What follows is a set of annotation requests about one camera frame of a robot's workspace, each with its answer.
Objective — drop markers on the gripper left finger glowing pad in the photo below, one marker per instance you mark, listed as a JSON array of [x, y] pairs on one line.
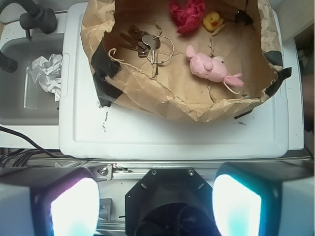
[[42, 201]]

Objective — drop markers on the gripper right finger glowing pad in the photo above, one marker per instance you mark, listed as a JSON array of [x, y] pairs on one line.
[[273, 198]]

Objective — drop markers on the silver keys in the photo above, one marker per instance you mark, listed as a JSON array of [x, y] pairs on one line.
[[145, 44]]

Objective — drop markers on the grey plastic bin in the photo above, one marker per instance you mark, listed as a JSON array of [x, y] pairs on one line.
[[23, 102]]

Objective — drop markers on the crumpled white paper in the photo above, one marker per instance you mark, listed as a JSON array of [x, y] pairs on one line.
[[47, 73]]

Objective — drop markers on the pink plush toy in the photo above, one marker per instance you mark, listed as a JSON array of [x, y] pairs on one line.
[[212, 69]]

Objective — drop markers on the brown paper bag tray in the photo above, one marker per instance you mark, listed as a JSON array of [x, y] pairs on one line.
[[248, 41]]

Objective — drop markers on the yellow rubber duck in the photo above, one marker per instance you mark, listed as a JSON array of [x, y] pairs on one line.
[[212, 21]]

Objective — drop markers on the red crumpled paper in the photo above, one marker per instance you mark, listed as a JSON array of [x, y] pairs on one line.
[[187, 18]]

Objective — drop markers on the metal corner bracket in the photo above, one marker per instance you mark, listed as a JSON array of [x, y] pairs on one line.
[[102, 172]]

